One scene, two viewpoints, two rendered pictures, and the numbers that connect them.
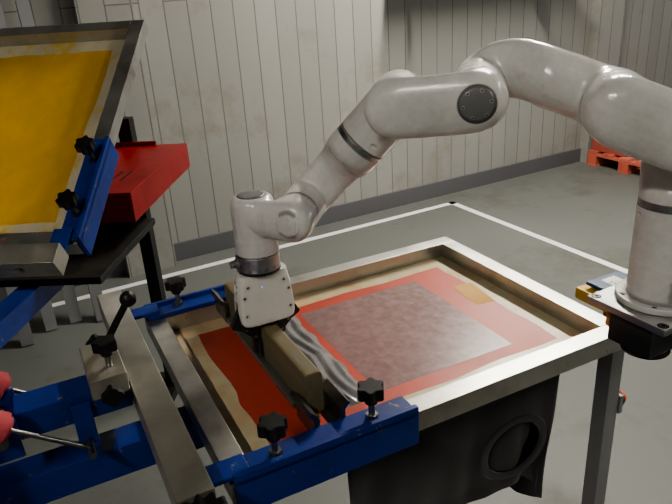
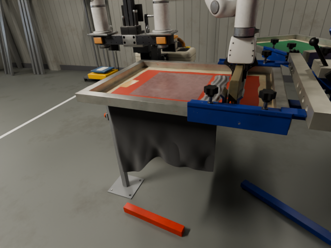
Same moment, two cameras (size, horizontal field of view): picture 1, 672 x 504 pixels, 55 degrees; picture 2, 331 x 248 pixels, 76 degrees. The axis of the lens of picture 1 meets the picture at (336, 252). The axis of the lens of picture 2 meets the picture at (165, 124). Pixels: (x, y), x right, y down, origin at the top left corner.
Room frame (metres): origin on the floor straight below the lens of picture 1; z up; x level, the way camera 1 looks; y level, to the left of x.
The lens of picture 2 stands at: (1.82, 0.58, 1.29)
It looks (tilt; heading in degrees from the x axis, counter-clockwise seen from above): 30 degrees down; 230
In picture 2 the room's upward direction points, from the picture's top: 4 degrees counter-clockwise
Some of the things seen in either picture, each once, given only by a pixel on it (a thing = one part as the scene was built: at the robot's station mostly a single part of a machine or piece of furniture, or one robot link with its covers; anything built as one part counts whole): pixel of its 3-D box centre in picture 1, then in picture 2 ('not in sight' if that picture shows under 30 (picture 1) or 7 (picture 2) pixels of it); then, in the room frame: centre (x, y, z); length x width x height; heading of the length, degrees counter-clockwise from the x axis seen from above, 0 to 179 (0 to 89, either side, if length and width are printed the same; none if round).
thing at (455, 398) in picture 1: (371, 330); (187, 81); (1.13, -0.06, 0.97); 0.79 x 0.58 x 0.04; 116
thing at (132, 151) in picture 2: not in sight; (162, 145); (1.34, -0.02, 0.74); 0.46 x 0.04 x 0.42; 116
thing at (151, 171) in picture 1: (97, 180); not in sight; (2.09, 0.78, 1.06); 0.61 x 0.46 x 0.12; 176
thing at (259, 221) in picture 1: (273, 224); (240, 10); (1.01, 0.10, 1.25); 0.15 x 0.10 x 0.11; 77
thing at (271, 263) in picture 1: (254, 259); (246, 31); (1.03, 0.14, 1.18); 0.09 x 0.07 x 0.03; 116
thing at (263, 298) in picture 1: (262, 289); (242, 48); (1.03, 0.14, 1.12); 0.10 x 0.08 x 0.11; 116
